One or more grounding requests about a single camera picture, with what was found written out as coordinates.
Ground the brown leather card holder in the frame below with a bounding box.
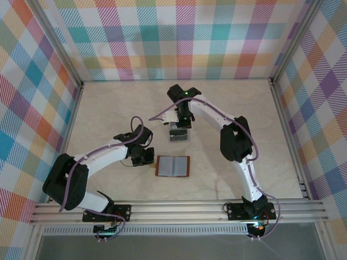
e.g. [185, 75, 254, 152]
[155, 155, 191, 179]

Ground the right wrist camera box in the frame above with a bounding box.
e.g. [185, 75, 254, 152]
[162, 111, 179, 126]

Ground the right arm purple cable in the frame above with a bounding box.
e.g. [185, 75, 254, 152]
[148, 97, 282, 242]

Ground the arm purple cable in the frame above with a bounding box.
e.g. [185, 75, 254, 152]
[58, 115, 146, 243]
[148, 97, 282, 242]

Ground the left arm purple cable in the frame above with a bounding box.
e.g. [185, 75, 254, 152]
[58, 115, 146, 243]

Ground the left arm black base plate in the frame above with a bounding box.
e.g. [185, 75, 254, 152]
[82, 204, 133, 223]

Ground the aluminium mounting rail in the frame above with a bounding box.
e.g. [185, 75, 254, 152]
[29, 199, 329, 225]

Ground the grey slotted cable duct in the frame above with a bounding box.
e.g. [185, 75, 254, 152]
[42, 226, 249, 237]

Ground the aluminium side rail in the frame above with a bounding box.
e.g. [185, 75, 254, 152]
[269, 78, 312, 201]
[46, 81, 85, 204]

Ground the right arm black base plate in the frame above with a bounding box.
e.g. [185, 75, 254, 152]
[226, 202, 278, 222]

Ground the aluminium frame post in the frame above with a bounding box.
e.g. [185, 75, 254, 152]
[28, 0, 84, 89]
[269, 0, 325, 86]

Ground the aluminium frame leg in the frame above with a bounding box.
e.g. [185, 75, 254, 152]
[23, 223, 44, 260]
[316, 220, 338, 260]

